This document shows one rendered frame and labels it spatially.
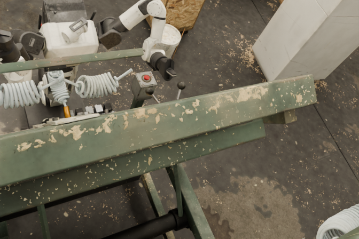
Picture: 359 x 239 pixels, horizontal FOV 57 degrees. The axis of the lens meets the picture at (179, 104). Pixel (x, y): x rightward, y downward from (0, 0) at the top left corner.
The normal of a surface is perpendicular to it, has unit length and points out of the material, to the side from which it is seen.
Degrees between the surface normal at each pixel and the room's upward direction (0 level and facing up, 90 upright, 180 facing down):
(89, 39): 23
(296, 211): 0
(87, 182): 32
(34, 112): 0
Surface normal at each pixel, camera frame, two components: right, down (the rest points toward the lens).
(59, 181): 0.46, -0.04
